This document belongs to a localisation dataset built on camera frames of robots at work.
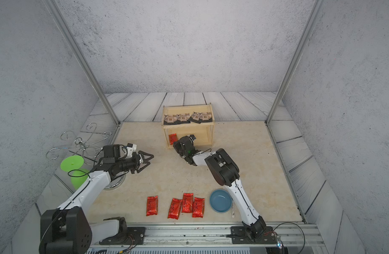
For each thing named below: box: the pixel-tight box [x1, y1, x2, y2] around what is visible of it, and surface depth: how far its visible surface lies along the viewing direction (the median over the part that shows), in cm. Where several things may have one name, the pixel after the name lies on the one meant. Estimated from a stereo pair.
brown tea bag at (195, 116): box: [191, 111, 200, 121], surface depth 98 cm
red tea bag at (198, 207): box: [192, 197, 206, 219], surface depth 81 cm
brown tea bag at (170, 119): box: [167, 115, 174, 124], surface depth 95 cm
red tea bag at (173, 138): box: [168, 133, 178, 145], surface depth 110 cm
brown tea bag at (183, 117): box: [180, 113, 188, 122], surface depth 97 cm
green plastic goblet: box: [60, 155, 90, 190], surface depth 63 cm
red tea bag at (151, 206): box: [145, 195, 159, 217], surface depth 82 cm
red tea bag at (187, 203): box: [181, 192, 194, 214], surface depth 82 cm
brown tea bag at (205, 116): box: [202, 112, 209, 121], surface depth 97 cm
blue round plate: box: [209, 188, 233, 214], surface depth 84 cm
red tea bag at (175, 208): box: [167, 197, 183, 220], surface depth 81 cm
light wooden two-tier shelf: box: [161, 102, 216, 149], surface depth 98 cm
